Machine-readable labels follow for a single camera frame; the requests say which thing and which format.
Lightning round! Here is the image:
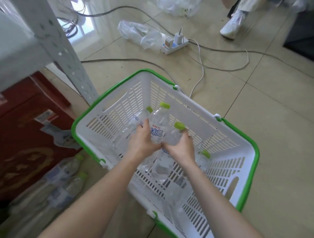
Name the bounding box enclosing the white metal shelf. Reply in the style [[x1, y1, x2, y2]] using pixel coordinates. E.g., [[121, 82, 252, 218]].
[[0, 0, 100, 106]]

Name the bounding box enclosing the clear water bottle green cap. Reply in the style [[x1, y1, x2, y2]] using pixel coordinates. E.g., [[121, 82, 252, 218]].
[[149, 122, 187, 182], [195, 150, 211, 172], [149, 102, 171, 145], [112, 106, 154, 152]]

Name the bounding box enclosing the red carton gold emblem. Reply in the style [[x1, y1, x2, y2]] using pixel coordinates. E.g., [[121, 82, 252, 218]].
[[0, 71, 83, 204]]

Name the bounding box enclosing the black pedestal table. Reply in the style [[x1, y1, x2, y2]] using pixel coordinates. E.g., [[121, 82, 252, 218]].
[[283, 9, 314, 62]]

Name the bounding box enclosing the white cable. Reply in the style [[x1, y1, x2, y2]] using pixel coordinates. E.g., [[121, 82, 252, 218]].
[[180, 25, 250, 98]]

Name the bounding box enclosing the person's left hand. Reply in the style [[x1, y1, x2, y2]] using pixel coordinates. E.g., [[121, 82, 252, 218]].
[[127, 119, 162, 163]]

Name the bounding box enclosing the person's right forearm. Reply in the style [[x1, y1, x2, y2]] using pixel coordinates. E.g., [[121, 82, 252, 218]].
[[181, 163, 264, 238]]

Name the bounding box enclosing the person's left forearm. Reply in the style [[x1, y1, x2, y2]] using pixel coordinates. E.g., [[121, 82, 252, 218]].
[[38, 157, 148, 238]]

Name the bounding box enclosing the person's right hand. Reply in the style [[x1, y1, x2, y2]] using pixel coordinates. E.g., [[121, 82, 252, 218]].
[[162, 128, 197, 168]]

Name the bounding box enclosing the grey floor cable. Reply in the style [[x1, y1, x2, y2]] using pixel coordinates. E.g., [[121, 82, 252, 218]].
[[80, 58, 187, 95]]

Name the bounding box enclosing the clear plastic bag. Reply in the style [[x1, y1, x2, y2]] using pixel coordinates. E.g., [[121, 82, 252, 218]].
[[157, 0, 202, 17], [117, 20, 166, 50]]

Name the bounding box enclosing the white power strip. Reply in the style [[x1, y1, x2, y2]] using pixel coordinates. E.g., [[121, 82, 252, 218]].
[[161, 37, 190, 55]]

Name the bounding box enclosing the white basket green rim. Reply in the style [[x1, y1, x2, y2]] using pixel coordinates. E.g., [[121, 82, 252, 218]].
[[71, 68, 260, 238]]

